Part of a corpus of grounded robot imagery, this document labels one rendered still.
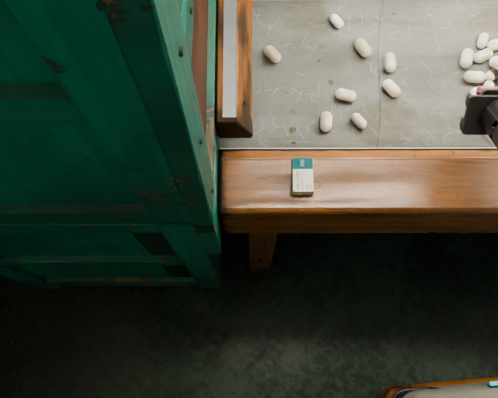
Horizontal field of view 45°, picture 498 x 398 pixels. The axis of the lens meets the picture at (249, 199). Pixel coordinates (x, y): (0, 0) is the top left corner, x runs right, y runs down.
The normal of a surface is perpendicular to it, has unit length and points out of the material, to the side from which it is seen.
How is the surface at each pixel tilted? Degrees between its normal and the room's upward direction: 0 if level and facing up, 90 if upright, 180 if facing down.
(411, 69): 0
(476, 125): 49
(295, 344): 0
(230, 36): 0
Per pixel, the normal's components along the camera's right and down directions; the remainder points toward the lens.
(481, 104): 0.00, 0.56
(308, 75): 0.00, -0.25
